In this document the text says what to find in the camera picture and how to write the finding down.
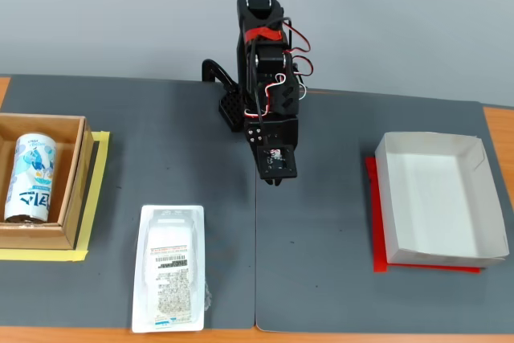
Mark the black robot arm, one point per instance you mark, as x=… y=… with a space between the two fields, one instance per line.
x=269 y=62

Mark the black table clamp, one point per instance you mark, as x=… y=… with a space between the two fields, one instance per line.
x=219 y=72

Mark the brown cardboard box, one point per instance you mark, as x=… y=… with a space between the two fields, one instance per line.
x=74 y=182

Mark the packaged sandwich with label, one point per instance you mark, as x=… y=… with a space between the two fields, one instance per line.
x=170 y=270

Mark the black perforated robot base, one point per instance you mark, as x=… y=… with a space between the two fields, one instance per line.
x=229 y=108

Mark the red tape strip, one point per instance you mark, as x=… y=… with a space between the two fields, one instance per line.
x=263 y=34

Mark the dark gray table mat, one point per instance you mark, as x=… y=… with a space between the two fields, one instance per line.
x=329 y=206
x=168 y=166

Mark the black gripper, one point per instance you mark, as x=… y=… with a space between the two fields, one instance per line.
x=277 y=132

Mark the black square wrist camera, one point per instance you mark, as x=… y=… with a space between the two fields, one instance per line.
x=277 y=162

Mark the gray cardboard box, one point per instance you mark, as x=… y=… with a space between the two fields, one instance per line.
x=437 y=202

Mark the white blue drink can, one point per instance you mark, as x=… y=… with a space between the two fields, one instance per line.
x=32 y=178

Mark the yellow tape frame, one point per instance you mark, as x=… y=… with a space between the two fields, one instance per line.
x=94 y=198

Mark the red paper sheet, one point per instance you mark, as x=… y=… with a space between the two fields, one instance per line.
x=377 y=238

